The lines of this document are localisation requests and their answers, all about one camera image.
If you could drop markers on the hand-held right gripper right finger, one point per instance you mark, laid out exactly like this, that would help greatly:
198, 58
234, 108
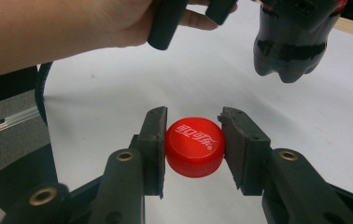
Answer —
289, 186

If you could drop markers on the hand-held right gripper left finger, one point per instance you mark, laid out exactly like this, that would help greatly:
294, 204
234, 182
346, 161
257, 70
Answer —
124, 186

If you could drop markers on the dark cola bottle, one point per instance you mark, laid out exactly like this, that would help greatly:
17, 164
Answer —
289, 63

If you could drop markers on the red bottle cap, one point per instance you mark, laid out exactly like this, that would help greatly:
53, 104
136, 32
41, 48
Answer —
193, 149

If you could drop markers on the aluminium floor rail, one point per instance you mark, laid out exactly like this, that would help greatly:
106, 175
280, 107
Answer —
6, 123

